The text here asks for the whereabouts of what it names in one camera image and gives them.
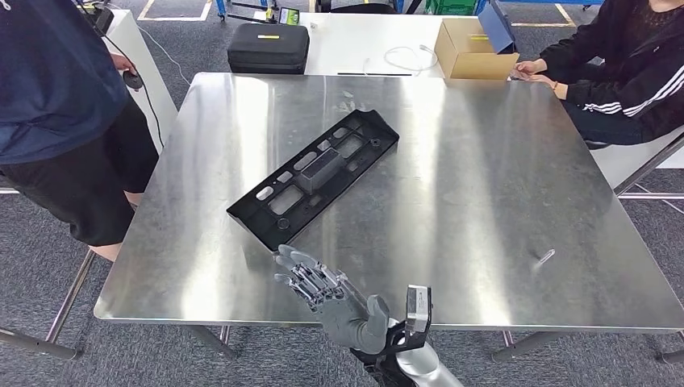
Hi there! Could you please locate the person's hand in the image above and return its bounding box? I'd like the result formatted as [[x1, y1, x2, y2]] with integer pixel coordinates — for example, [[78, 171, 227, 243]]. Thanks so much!
[[527, 73, 560, 94], [510, 57, 549, 81], [109, 53, 139, 77]]

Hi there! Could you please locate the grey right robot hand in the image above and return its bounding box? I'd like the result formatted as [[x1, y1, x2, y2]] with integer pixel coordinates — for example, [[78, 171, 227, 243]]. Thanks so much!
[[273, 244, 391, 356]]

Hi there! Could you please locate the black plastic panel part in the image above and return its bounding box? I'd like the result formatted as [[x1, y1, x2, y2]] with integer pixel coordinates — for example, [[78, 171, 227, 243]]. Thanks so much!
[[226, 109, 401, 252]]

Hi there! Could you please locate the steel workbench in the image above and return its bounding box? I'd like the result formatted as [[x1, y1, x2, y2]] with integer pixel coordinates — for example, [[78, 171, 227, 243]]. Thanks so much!
[[0, 72, 684, 368]]

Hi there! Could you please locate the brown cardboard box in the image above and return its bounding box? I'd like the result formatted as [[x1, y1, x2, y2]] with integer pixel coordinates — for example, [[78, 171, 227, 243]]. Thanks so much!
[[433, 17, 521, 81]]

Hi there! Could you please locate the person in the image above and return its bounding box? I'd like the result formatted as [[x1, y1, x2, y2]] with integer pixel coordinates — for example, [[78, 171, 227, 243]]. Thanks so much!
[[0, 0, 161, 264], [510, 0, 684, 147]]

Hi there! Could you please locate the green plastic crate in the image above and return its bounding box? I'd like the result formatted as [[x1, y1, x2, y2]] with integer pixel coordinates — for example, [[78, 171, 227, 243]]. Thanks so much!
[[424, 0, 480, 16]]

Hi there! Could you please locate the white bench seat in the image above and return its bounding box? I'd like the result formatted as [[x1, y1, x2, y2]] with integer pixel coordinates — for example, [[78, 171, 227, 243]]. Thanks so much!
[[587, 125, 684, 191]]

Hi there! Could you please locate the black carrying case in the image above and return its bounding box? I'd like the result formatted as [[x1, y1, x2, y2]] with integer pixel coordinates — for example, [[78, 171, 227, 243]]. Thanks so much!
[[227, 23, 311, 75]]

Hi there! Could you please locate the small screen device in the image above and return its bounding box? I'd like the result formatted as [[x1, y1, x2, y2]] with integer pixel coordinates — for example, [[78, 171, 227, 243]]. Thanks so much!
[[265, 6, 302, 27]]

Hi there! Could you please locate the white pedestal cabinet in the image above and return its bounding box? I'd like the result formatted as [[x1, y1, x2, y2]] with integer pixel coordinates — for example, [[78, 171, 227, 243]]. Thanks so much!
[[80, 7, 180, 156]]

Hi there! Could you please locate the black remote cable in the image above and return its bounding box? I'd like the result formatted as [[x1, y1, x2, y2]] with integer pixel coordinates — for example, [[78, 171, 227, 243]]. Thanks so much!
[[101, 31, 167, 151]]

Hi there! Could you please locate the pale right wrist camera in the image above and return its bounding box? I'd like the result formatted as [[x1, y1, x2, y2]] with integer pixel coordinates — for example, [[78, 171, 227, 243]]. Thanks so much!
[[404, 284, 433, 336]]

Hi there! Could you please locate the white cable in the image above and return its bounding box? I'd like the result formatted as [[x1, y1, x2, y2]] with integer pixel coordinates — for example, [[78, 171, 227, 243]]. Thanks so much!
[[363, 45, 441, 77]]

